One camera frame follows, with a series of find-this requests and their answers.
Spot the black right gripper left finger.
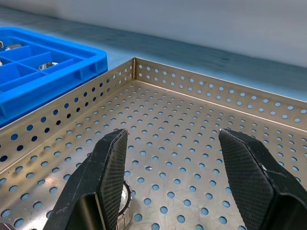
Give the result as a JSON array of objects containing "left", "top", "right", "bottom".
[{"left": 44, "top": 128, "right": 128, "bottom": 230}]

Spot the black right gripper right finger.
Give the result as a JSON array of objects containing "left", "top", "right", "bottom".
[{"left": 217, "top": 128, "right": 307, "bottom": 230}]

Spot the blue plastic compartment bin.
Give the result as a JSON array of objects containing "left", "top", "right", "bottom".
[{"left": 0, "top": 26, "right": 108, "bottom": 129}]

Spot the perforated metal tray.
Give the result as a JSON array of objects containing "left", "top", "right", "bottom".
[{"left": 0, "top": 57, "right": 307, "bottom": 230}]

